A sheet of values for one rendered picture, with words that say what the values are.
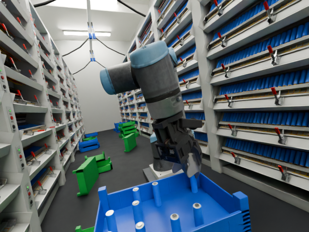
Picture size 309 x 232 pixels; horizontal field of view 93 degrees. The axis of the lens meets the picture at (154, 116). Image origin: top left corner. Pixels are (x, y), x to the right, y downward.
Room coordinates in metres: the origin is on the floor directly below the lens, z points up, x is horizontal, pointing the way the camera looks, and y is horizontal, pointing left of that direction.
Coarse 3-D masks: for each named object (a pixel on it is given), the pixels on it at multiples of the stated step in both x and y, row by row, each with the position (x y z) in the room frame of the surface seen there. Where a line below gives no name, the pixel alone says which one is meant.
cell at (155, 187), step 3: (153, 183) 0.39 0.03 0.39; (156, 183) 0.39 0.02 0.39; (153, 186) 0.39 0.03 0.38; (156, 186) 0.38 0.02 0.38; (153, 189) 0.39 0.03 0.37; (156, 189) 0.38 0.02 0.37; (153, 192) 0.39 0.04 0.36; (156, 192) 0.38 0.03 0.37; (159, 192) 0.39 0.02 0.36; (156, 195) 0.38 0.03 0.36; (159, 195) 0.39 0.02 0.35; (156, 198) 0.38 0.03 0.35; (159, 198) 0.39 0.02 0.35; (156, 201) 0.38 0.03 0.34; (159, 201) 0.39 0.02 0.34; (156, 204) 0.39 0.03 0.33; (159, 204) 0.38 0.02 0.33
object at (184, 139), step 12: (156, 120) 0.37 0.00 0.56; (168, 120) 0.35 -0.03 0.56; (156, 132) 0.36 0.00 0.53; (168, 132) 0.37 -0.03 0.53; (180, 132) 0.38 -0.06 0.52; (156, 144) 0.38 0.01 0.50; (168, 144) 0.35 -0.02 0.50; (180, 144) 0.35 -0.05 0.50; (192, 144) 0.38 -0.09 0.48; (168, 156) 0.36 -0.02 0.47; (180, 156) 0.35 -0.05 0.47
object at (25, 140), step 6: (24, 120) 1.20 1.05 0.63; (30, 120) 1.26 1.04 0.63; (48, 126) 1.30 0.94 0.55; (36, 132) 1.03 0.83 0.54; (42, 132) 1.07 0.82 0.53; (48, 132) 1.21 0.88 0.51; (24, 138) 0.81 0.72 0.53; (30, 138) 0.87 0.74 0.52; (36, 138) 0.96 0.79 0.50; (24, 144) 0.80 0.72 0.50
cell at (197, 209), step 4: (196, 204) 0.29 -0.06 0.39; (200, 204) 0.29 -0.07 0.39; (196, 208) 0.28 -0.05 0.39; (200, 208) 0.28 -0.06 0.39; (196, 212) 0.28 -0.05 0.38; (200, 212) 0.28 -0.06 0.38; (196, 216) 0.28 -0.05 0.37; (200, 216) 0.28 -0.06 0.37; (196, 220) 0.28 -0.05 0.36; (200, 220) 0.28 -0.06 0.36; (196, 224) 0.28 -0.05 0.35; (200, 224) 0.28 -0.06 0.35
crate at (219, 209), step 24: (120, 192) 0.40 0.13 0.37; (144, 192) 0.42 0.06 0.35; (168, 192) 0.44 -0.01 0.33; (192, 192) 0.42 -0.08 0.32; (216, 192) 0.37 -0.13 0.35; (240, 192) 0.28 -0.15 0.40; (120, 216) 0.37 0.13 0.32; (144, 216) 0.36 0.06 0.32; (168, 216) 0.35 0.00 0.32; (192, 216) 0.33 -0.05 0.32; (216, 216) 0.32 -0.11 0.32; (240, 216) 0.27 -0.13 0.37
